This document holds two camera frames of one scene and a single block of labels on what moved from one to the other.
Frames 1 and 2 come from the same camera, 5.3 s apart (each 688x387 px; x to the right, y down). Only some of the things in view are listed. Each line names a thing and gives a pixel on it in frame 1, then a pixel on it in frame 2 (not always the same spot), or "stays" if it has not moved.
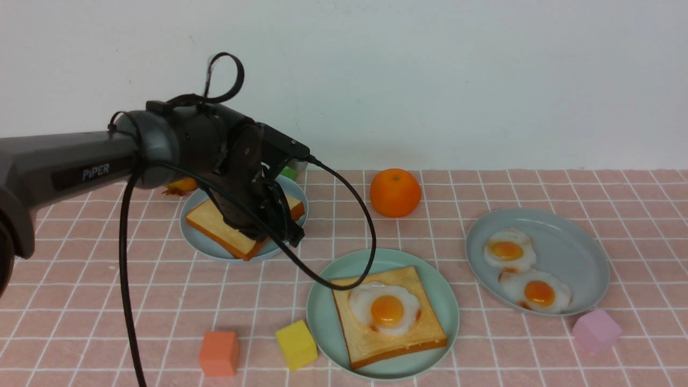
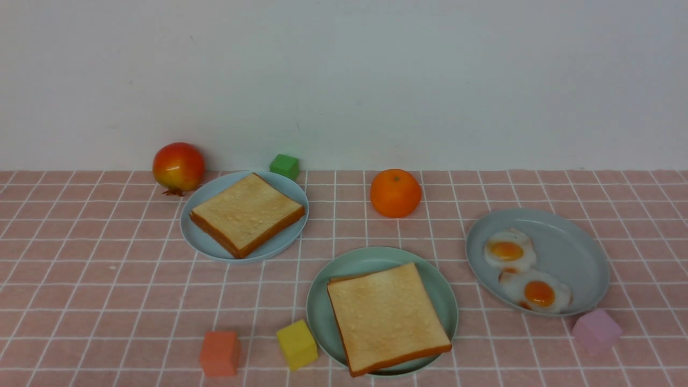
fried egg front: (537, 289) stays
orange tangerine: (395, 192) stays
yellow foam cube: (297, 344) stays
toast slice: (208, 219) to (386, 318)
